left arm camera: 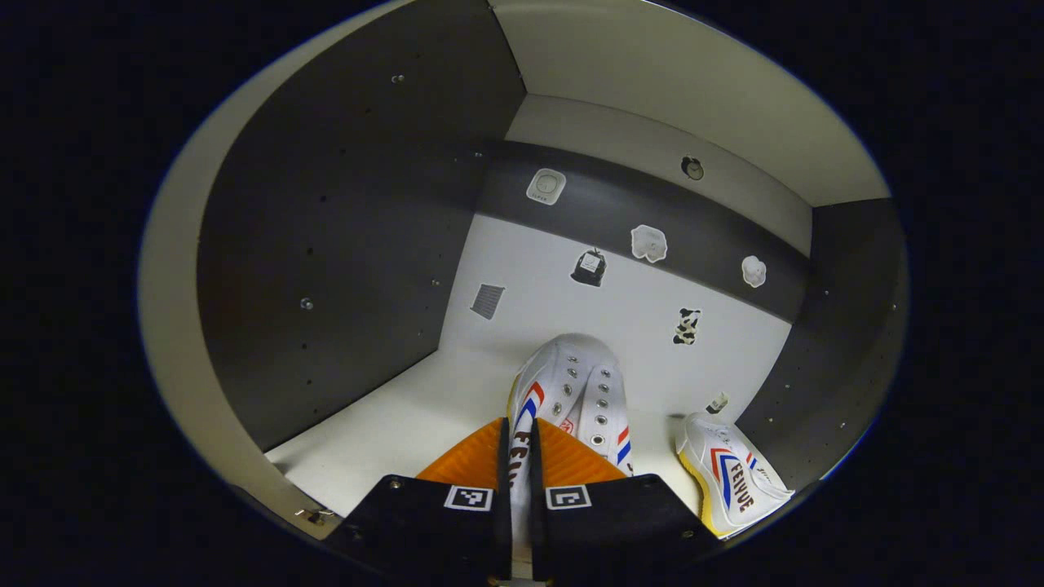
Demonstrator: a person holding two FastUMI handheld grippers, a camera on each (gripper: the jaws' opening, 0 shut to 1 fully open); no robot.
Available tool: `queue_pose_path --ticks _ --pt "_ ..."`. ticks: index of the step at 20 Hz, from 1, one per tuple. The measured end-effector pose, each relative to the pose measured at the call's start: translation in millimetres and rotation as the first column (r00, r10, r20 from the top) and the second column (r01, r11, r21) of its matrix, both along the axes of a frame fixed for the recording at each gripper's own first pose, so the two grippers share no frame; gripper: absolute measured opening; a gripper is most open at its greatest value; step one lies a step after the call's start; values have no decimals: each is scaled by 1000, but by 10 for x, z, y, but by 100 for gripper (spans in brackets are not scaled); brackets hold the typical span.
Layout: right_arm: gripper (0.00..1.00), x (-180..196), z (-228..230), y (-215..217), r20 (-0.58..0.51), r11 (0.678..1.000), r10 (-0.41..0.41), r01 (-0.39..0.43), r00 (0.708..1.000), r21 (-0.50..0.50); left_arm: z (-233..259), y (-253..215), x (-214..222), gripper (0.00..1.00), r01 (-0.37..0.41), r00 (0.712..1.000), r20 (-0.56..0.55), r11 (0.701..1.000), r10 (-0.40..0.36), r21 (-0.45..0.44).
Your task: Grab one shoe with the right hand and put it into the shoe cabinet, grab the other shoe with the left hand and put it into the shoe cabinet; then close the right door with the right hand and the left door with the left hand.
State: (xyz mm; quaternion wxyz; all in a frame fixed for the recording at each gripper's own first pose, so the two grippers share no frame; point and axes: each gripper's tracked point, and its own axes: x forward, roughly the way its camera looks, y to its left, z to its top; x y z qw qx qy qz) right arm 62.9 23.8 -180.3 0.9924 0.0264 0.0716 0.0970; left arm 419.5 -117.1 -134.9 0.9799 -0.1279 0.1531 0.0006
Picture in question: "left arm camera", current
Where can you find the white canvas shoe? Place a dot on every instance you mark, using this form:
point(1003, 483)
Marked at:
point(734, 481)
point(571, 375)

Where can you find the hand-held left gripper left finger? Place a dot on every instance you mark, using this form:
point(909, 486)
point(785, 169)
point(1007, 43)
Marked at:
point(457, 530)

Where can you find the white and grey shoe cabinet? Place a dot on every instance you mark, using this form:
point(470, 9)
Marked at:
point(342, 244)

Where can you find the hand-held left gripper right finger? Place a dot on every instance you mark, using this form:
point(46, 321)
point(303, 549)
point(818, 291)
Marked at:
point(587, 530)

